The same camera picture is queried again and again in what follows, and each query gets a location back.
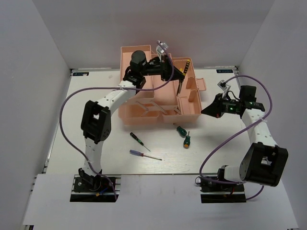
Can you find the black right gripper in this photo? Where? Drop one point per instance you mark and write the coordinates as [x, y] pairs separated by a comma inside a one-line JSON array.
[[216, 109]]

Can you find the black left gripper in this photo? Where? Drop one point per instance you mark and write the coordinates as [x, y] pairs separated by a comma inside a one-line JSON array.
[[166, 67]]

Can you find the yellow black pliers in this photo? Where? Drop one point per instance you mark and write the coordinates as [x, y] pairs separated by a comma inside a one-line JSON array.
[[184, 72]]

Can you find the pink plastic toolbox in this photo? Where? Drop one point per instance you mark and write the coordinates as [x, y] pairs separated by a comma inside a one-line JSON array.
[[153, 105]]

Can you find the stubby dark green screwdriver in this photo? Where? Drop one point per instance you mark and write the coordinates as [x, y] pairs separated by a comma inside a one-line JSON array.
[[181, 131]]

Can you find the stubby green orange screwdriver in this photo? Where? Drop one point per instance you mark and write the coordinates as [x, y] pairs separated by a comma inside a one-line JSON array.
[[186, 143]]

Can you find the black green precision screwdriver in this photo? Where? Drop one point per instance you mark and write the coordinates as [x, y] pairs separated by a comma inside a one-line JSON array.
[[138, 140]]

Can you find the blue red handled screwdriver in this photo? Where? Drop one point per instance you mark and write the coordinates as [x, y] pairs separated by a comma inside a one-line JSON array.
[[137, 153]]

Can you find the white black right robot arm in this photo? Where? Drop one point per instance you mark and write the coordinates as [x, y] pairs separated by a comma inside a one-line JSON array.
[[264, 161]]

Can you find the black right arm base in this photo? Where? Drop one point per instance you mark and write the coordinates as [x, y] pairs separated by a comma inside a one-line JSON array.
[[212, 193]]

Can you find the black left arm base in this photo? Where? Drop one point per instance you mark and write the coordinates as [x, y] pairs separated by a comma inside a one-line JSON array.
[[95, 189]]

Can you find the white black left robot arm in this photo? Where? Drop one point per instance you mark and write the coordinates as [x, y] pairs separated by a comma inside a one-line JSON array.
[[96, 120]]

